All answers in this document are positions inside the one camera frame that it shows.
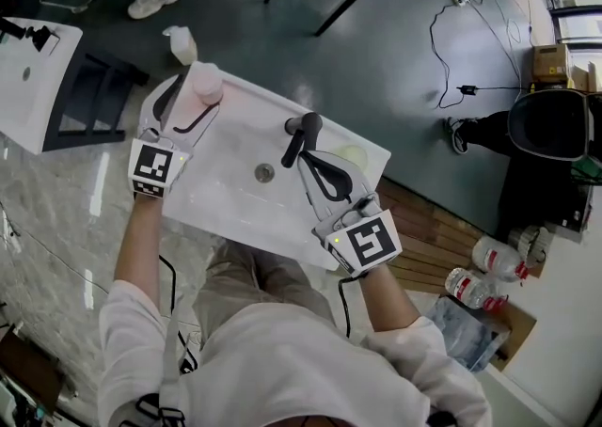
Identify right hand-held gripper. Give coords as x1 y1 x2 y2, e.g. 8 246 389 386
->
295 150 404 277

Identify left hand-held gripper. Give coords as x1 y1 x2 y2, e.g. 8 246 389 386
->
127 73 222 201

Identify pink cup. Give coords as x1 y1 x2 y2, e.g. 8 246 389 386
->
189 61 226 107

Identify person's right forearm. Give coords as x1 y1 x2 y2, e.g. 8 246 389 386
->
359 260 422 335

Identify person's left forearm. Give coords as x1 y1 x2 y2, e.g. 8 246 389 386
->
115 194 164 295

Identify tall black faucet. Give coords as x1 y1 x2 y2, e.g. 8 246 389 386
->
280 112 325 168

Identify white sink wooden cabinet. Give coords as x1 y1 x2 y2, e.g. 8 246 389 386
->
139 61 392 271

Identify wooden slatted platform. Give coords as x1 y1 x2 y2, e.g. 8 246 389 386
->
375 175 537 319

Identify person's khaki trousers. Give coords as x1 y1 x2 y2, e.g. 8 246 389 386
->
192 241 338 352

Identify white sink grey stand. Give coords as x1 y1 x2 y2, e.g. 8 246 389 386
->
0 15 151 156

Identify small black faucet fixture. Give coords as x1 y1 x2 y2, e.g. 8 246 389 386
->
25 24 53 55

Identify large clear water bottle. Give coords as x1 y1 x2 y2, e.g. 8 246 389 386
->
445 267 510 313
471 235 531 283

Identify person's white shirt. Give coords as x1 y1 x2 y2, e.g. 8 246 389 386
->
96 278 493 427

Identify clear plastic bag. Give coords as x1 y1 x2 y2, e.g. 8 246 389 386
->
430 295 512 372

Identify white pleated cylinder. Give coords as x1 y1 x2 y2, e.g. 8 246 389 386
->
507 225 552 262

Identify black cabinet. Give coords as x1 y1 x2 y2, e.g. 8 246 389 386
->
496 151 594 248

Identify black white backpack rig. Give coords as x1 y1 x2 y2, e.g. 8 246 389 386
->
507 88 602 164

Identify brown board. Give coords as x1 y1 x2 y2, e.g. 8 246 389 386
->
441 293 538 372

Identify cardboard box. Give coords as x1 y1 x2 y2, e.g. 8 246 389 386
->
531 42 573 86

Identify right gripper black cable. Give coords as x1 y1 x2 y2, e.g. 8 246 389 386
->
338 274 366 340

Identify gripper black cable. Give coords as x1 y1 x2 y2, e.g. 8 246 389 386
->
338 274 366 340
158 253 199 375

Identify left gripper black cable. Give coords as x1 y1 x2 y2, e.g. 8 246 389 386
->
158 253 199 375

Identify thin black floor cable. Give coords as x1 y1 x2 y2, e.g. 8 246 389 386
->
0 198 110 295

